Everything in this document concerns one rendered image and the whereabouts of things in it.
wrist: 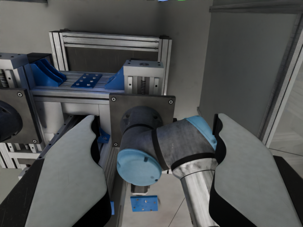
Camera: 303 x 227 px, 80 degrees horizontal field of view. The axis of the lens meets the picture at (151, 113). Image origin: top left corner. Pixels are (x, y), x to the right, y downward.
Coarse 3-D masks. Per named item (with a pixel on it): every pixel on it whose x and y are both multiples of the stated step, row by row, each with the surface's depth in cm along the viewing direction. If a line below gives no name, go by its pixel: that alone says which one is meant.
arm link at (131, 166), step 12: (132, 132) 52; (144, 132) 50; (120, 144) 53; (132, 144) 47; (144, 144) 46; (156, 144) 45; (120, 156) 46; (132, 156) 43; (144, 156) 43; (156, 156) 45; (120, 168) 46; (132, 168) 45; (144, 168) 44; (156, 168) 44; (168, 168) 47; (132, 180) 47; (144, 180) 47; (156, 180) 47
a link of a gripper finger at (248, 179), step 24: (216, 120) 12; (216, 144) 10; (240, 144) 9; (216, 168) 8; (240, 168) 8; (264, 168) 8; (216, 192) 7; (240, 192) 7; (264, 192) 7; (216, 216) 7; (240, 216) 6; (264, 216) 6; (288, 216) 6
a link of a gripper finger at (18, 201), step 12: (36, 168) 8; (24, 180) 7; (36, 180) 7; (12, 192) 7; (24, 192) 7; (0, 204) 6; (12, 204) 6; (24, 204) 6; (0, 216) 6; (12, 216) 6; (24, 216) 6
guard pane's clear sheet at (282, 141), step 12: (300, 60) 57; (300, 72) 57; (288, 84) 62; (300, 84) 57; (288, 96) 62; (300, 96) 57; (288, 108) 62; (300, 108) 57; (276, 120) 68; (288, 120) 62; (300, 120) 57; (276, 132) 68; (288, 132) 63; (300, 132) 57; (276, 144) 68; (288, 144) 63; (300, 144) 58; (288, 156) 63; (300, 156) 58; (300, 168) 58
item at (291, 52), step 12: (276, 0) 65; (288, 0) 59; (300, 0) 55; (216, 12) 123; (228, 12) 105; (240, 12) 91; (252, 12) 80; (264, 12) 72; (276, 12) 65; (288, 12) 60; (300, 12) 55; (300, 24) 55; (300, 36) 55; (288, 48) 60; (300, 48) 57; (288, 60) 60; (288, 72) 60; (276, 84) 66; (276, 96) 66; (276, 108) 67; (264, 120) 73; (264, 132) 73; (264, 144) 75
